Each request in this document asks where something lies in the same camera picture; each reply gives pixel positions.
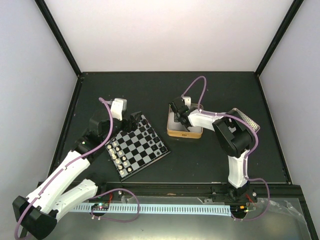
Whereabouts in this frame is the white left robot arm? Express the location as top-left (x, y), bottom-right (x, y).
top-left (12, 109), bottom-right (142, 240)

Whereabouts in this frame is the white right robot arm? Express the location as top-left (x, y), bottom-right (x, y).
top-left (173, 106), bottom-right (260, 202)

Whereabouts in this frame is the white chess piece row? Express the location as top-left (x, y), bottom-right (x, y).
top-left (105, 140), bottom-right (133, 179)

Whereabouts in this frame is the gold metal tin base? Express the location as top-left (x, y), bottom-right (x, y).
top-left (166, 104), bottom-right (203, 139)

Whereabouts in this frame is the black and grey chessboard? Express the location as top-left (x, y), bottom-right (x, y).
top-left (110, 114), bottom-right (171, 181)

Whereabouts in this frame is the silver tin lid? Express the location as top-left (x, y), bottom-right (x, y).
top-left (228, 108), bottom-right (260, 144)

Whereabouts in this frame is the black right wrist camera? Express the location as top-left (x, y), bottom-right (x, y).
top-left (169, 97), bottom-right (191, 115)

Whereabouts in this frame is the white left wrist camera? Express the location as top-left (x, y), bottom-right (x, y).
top-left (110, 98), bottom-right (127, 121)

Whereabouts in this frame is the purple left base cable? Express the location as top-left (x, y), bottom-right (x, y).
top-left (90, 187), bottom-right (140, 222)

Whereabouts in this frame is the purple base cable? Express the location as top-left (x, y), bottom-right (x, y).
top-left (231, 177), bottom-right (271, 222)
top-left (90, 187), bottom-right (140, 222)

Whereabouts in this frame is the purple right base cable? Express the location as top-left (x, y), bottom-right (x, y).
top-left (231, 177), bottom-right (271, 222)

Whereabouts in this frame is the light blue cable duct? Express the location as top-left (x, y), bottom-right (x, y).
top-left (71, 202), bottom-right (232, 217)

